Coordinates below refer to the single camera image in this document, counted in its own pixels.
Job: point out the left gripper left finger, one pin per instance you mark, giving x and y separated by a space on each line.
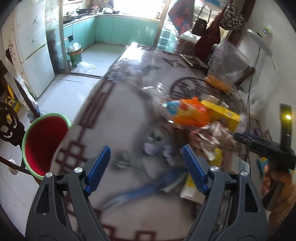
48 219

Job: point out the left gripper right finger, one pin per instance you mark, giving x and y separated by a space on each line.
232 209

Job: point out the crumpled brown paper trash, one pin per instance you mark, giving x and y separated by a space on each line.
206 139

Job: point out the red green trash bucket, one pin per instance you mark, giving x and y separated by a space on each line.
41 140

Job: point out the green kitchen trash bin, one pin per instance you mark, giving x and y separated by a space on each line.
74 52

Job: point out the teal kitchen cabinets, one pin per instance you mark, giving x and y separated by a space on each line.
121 30

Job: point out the right hand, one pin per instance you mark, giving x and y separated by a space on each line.
286 199

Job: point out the white blue small box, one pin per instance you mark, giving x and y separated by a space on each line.
237 165

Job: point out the yellow cardboard box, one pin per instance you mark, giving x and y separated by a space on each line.
228 118

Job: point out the dark carved wooden chair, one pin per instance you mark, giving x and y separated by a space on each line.
13 132

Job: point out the orange snack bag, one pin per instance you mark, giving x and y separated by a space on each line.
187 112

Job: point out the clear bag orange snacks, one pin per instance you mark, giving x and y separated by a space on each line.
226 66

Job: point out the floral patterned tablecloth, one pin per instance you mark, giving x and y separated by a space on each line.
124 111

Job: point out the dark patterned packet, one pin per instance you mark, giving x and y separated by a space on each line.
194 62

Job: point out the black white patterned bag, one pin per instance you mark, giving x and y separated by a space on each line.
232 19

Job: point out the plaid hanging cloth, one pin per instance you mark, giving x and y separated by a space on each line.
182 14

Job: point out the white refrigerator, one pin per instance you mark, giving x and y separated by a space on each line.
24 36

